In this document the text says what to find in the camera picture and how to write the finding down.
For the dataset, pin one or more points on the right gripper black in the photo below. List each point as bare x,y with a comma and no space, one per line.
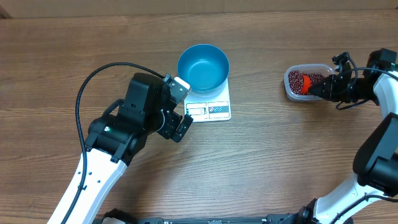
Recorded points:
337,88

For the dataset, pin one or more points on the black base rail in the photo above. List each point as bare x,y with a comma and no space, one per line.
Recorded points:
116,216

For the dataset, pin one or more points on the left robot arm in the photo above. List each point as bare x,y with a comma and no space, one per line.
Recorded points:
116,137

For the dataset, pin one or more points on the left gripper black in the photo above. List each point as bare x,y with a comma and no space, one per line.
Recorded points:
175,126

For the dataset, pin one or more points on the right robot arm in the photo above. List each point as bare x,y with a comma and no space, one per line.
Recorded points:
375,163

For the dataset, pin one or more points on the clear plastic container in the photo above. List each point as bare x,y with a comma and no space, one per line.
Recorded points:
323,69

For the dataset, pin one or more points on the red beans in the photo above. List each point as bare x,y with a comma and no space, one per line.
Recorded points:
296,81

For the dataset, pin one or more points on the white digital kitchen scale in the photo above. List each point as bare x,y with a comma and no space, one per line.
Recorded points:
209,107

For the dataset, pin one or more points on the blue bowl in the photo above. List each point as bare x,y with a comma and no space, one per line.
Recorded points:
204,67

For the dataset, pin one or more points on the red measuring scoop blue handle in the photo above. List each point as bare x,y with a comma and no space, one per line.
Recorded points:
306,84

